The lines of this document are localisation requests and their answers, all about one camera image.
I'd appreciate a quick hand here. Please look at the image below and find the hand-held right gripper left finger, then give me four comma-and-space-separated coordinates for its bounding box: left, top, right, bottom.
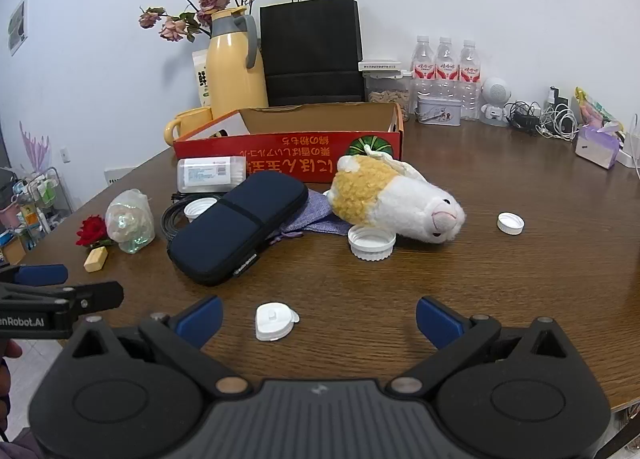
72, 295, 251, 397

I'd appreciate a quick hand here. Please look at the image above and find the yellow mug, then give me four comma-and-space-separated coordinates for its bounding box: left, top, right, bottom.
165, 107, 215, 146

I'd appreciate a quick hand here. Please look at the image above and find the clear bag of beads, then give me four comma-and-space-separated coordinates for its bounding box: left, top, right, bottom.
104, 188, 156, 255

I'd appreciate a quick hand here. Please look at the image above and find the white ribbed jar lid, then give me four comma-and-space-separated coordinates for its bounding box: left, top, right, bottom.
348, 224, 398, 262

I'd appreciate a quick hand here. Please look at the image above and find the yellow thermos jug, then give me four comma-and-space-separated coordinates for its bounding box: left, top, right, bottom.
205, 9, 269, 120

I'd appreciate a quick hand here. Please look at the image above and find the clear cotton swab box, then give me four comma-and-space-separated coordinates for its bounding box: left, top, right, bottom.
177, 156, 248, 192

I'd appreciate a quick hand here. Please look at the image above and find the yellow white plush hamster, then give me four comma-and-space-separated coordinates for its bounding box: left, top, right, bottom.
325, 146, 467, 244

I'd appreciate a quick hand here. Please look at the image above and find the purple tissue box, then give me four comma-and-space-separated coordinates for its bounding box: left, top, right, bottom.
574, 120, 625, 170

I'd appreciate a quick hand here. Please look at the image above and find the red artificial rose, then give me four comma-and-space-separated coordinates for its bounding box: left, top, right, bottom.
75, 216, 115, 247

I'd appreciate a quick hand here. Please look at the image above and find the clear food container white lid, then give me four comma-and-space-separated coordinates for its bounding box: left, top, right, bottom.
358, 60, 412, 123

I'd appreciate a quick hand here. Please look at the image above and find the metal storage cart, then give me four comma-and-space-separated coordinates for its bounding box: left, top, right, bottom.
0, 165, 75, 265

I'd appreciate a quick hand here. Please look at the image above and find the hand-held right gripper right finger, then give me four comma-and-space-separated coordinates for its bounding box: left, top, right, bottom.
391, 296, 571, 396

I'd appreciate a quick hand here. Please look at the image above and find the purple wall decal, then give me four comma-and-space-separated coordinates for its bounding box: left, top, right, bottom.
18, 120, 53, 172

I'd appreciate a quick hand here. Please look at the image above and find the purple cloth pouch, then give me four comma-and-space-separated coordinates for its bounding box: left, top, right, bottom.
265, 188, 351, 243

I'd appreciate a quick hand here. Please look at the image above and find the black braided cable coil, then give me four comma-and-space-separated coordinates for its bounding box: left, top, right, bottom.
162, 193, 223, 241

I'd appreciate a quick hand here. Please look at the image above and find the wall poster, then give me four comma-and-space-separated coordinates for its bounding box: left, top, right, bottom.
7, 0, 29, 57

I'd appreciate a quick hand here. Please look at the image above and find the white printed tin box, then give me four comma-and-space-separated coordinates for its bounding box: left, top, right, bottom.
416, 96, 464, 128

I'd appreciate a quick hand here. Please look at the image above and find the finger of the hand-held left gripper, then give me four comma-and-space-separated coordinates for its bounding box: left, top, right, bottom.
0, 264, 69, 285
0, 281, 124, 312

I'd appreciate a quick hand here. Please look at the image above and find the red cardboard box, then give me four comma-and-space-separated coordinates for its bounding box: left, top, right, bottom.
173, 102, 405, 186

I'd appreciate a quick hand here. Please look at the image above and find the tangle of charger cables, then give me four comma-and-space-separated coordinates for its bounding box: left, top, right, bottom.
504, 100, 580, 141

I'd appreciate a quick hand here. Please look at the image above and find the white snack pouch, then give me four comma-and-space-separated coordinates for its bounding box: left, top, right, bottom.
192, 49, 212, 108

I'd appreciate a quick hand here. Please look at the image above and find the white wall vent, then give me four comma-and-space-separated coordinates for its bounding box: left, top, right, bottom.
104, 166, 137, 186

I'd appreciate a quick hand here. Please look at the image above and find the white robot-shaped speaker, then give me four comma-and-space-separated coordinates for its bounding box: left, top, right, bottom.
479, 77, 512, 127

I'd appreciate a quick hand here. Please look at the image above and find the colourful snack bag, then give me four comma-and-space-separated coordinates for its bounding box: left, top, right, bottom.
573, 86, 625, 135

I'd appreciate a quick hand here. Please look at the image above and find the navy zip case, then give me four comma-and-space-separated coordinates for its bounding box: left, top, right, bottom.
166, 171, 310, 287

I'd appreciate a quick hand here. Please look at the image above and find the white flip-top cap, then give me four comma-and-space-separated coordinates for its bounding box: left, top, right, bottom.
255, 302, 301, 342

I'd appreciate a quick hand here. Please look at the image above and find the black paper bag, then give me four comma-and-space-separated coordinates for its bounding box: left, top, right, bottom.
259, 0, 366, 106

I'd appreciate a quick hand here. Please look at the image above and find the white bottle cap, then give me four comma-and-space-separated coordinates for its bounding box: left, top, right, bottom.
183, 198, 219, 223
497, 212, 525, 235

